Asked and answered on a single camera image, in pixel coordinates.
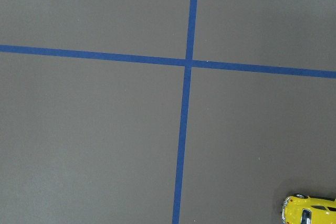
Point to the yellow beetle toy car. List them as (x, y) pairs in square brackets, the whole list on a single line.
[(299, 208)]

